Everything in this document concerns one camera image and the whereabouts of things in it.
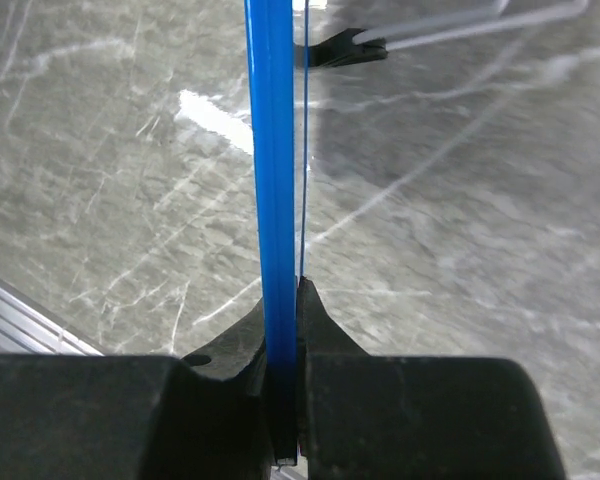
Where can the aluminium front rail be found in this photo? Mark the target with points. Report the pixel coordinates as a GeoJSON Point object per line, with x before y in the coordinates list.
{"type": "Point", "coordinates": [28, 327]}

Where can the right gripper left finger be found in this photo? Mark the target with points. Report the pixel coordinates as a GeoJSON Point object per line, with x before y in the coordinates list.
{"type": "Point", "coordinates": [138, 416]}

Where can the black wire whiteboard stand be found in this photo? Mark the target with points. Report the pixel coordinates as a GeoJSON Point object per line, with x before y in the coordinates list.
{"type": "Point", "coordinates": [354, 46]}

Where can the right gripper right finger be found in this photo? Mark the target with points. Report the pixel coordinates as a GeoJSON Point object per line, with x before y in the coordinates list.
{"type": "Point", "coordinates": [364, 416]}

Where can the blue framed whiteboard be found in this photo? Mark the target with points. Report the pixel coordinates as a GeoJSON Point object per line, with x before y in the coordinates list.
{"type": "Point", "coordinates": [270, 48]}

